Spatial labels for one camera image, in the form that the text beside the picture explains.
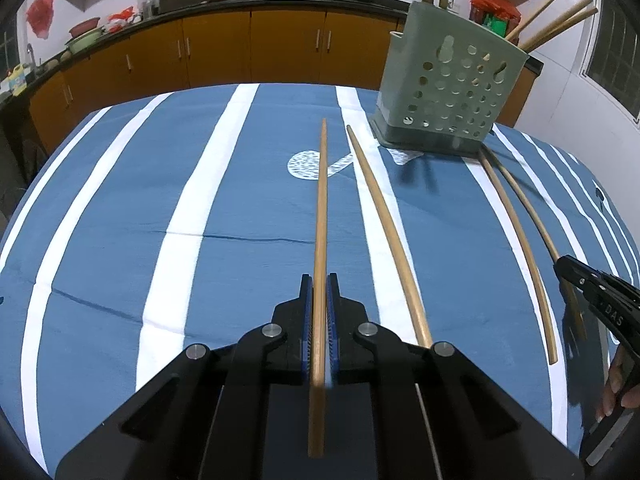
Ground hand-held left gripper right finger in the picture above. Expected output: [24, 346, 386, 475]
[326, 274, 586, 480]

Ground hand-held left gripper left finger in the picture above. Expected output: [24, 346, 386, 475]
[55, 274, 315, 480]

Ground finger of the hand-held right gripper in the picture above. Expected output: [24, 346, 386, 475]
[554, 255, 608, 306]

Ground green perforated chopstick holder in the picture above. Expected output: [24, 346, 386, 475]
[371, 1, 528, 157]

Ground person's right hand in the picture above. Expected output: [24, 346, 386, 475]
[596, 345, 634, 423]

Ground blue white striped tablecloth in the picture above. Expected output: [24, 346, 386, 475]
[0, 82, 640, 480]

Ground large barred window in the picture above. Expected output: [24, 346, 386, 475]
[582, 0, 640, 123]

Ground green box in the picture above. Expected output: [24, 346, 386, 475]
[482, 12, 511, 37]

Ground red packages pile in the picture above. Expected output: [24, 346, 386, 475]
[470, 0, 523, 43]

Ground wooden base cabinets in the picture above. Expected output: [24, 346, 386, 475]
[27, 7, 543, 153]

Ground black kitchen countertop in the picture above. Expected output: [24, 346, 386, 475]
[0, 0, 546, 111]

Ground red white plastic bag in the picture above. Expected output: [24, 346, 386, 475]
[107, 6, 141, 33]

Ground green basin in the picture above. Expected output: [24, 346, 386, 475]
[65, 27, 106, 56]

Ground red basin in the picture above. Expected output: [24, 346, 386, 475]
[68, 17, 103, 38]

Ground yellow detergent bottle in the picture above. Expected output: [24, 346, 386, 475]
[7, 62, 28, 96]

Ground hanging red plastic bag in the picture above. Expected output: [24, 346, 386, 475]
[26, 0, 56, 40]

